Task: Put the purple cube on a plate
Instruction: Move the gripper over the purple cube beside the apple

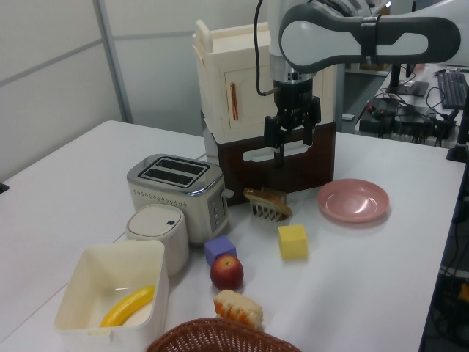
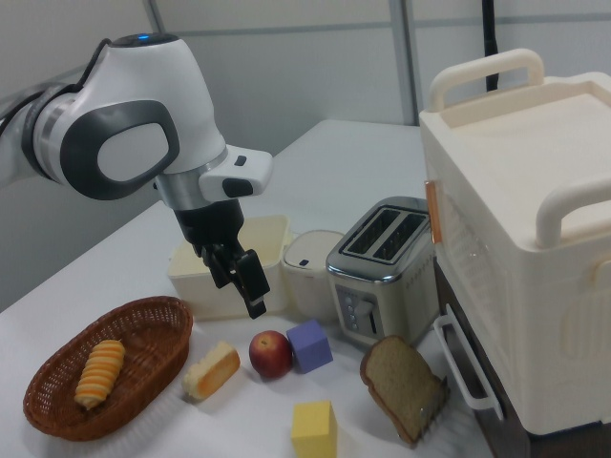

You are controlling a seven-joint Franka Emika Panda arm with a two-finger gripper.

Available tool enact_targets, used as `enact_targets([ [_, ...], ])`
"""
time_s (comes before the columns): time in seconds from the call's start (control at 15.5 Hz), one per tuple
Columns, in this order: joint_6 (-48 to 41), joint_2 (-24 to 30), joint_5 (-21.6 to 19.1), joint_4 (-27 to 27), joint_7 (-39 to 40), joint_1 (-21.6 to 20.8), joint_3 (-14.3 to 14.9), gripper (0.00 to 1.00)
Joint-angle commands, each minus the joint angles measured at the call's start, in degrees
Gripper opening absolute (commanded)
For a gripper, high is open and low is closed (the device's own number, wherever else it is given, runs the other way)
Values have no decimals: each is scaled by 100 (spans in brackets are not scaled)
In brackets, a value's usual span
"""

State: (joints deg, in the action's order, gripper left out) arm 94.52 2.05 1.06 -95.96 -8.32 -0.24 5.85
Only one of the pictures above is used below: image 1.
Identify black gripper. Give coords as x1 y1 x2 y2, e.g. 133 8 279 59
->
264 78 321 169

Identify purple foam cube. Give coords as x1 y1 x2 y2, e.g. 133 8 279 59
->
204 235 238 268

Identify pink plate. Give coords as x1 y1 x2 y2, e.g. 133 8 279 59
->
317 178 391 224

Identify yellow foam cube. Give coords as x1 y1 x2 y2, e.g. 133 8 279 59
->
277 224 309 261

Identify brown toast slice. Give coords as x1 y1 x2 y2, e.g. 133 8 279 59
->
243 187 293 217

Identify brown toast rack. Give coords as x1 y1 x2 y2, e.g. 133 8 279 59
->
250 186 290 223

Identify cream toy cabinet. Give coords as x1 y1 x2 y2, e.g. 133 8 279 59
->
192 20 337 135

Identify black monitor stand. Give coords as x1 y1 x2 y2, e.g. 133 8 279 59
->
385 62 429 97

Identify cream chrome toaster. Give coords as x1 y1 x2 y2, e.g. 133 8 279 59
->
126 153 235 246

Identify red apple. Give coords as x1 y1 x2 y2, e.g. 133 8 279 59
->
210 254 245 291

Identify small white lidded bin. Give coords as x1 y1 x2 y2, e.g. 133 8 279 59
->
125 204 191 276

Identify black keyboard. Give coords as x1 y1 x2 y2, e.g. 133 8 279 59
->
437 72 469 110

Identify white orange bread piece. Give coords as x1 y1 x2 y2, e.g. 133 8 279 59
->
213 289 265 329

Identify brown wicker basket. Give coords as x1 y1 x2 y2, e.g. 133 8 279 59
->
145 317 305 352

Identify cream plastic open box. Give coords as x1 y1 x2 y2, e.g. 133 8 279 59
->
53 240 170 340

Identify yellow banana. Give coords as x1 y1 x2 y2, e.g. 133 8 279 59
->
99 285 156 328

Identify brown drawer box white handle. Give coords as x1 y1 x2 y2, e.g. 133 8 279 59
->
215 120 337 206

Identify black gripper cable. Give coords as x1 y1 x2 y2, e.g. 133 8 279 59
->
253 0 276 97

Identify black electronics box with cables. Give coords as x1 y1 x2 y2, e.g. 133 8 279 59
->
358 95 459 144

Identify black desk clamp post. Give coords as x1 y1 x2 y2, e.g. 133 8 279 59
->
445 106 469 164

